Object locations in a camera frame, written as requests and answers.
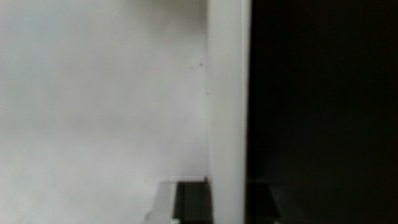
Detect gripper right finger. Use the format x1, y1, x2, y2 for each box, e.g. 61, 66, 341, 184
245, 182, 281, 224

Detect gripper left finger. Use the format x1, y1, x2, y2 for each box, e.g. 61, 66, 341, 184
149, 179, 213, 224

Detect white square tabletop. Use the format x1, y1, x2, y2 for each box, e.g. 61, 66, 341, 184
0, 0, 251, 224

